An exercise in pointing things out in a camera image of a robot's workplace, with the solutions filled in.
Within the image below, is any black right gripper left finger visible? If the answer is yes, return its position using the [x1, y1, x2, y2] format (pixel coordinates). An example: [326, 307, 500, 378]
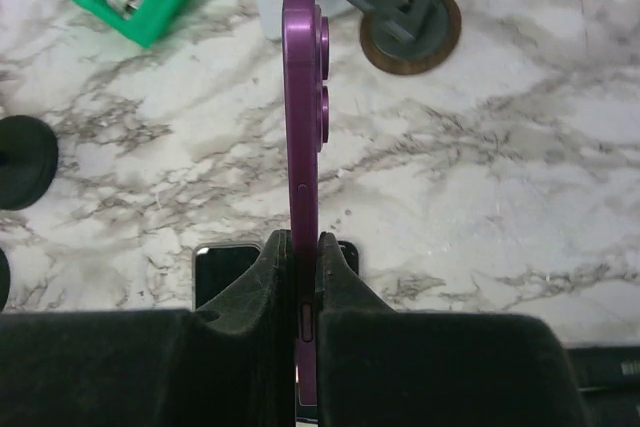
[1, 230, 295, 426]

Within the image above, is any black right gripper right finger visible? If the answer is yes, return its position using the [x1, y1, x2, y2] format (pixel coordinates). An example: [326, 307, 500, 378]
[317, 233, 590, 426]

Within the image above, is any black phone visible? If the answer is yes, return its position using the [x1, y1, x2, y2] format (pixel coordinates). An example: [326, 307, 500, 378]
[338, 240, 360, 276]

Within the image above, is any black round base phone stand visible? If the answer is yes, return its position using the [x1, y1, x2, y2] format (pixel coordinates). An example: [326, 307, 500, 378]
[1, 115, 59, 211]

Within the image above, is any purple case phone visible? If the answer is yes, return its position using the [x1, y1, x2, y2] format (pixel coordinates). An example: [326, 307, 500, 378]
[282, 0, 329, 405]

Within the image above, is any black front phone stand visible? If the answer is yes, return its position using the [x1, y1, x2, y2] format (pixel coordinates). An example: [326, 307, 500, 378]
[0, 250, 11, 311]

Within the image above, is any brown base phone stand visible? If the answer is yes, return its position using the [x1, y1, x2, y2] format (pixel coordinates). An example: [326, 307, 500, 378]
[347, 0, 462, 76]

